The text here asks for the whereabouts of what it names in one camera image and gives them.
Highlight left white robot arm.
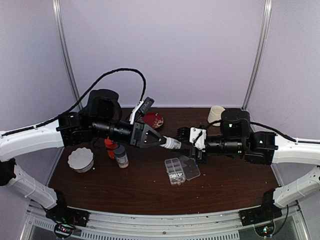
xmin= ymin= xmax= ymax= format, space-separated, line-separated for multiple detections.
xmin=0 ymin=89 xmax=170 ymax=222

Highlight cream textured mug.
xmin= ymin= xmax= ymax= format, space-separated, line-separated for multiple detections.
xmin=207 ymin=105 xmax=226 ymax=124

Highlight clear plastic pill organizer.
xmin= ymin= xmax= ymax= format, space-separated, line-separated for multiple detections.
xmin=164 ymin=155 xmax=201 ymax=185

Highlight grey lid pill bottle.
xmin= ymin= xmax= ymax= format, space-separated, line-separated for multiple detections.
xmin=114 ymin=145 xmax=129 ymax=169

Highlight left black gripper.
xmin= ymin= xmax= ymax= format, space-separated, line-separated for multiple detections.
xmin=92 ymin=118 xmax=168 ymax=150

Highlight left aluminium frame post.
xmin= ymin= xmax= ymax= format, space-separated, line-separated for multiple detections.
xmin=52 ymin=0 xmax=80 ymax=102

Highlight aluminium frame post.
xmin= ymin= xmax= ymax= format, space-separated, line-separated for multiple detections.
xmin=242 ymin=0 xmax=273 ymax=110
xmin=52 ymin=0 xmax=80 ymax=102

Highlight orange pill bottle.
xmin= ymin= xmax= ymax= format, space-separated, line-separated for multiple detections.
xmin=104 ymin=138 xmax=118 ymax=159

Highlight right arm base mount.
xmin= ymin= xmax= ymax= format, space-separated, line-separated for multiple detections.
xmin=238 ymin=188 xmax=282 ymax=226

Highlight white pill bottle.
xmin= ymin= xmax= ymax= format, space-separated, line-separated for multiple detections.
xmin=160 ymin=136 xmax=182 ymax=150

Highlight right aluminium frame post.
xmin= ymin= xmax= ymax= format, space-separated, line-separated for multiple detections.
xmin=242 ymin=0 xmax=273 ymax=110

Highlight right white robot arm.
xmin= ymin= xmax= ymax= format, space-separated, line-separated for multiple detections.
xmin=174 ymin=108 xmax=320 ymax=221

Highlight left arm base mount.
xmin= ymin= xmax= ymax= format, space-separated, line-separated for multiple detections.
xmin=44 ymin=189 xmax=90 ymax=227

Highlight red floral plate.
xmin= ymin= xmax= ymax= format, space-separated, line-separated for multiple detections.
xmin=142 ymin=112 xmax=164 ymax=129

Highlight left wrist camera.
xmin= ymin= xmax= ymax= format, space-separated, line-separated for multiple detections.
xmin=129 ymin=97 xmax=155 ymax=125

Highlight white scalloped bowl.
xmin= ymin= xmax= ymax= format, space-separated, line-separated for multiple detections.
xmin=67 ymin=147 xmax=94 ymax=173

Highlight front aluminium rail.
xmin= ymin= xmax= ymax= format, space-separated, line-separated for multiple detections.
xmin=21 ymin=209 xmax=311 ymax=240

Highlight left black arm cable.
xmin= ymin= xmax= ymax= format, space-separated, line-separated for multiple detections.
xmin=0 ymin=68 xmax=147 ymax=137

